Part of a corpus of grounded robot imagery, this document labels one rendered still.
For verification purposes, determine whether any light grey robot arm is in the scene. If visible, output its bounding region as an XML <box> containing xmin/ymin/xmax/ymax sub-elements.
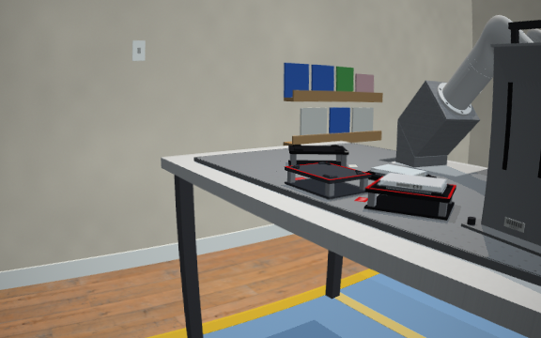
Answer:
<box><xmin>437</xmin><ymin>15</ymin><xmax>541</xmax><ymax>116</ymax></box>

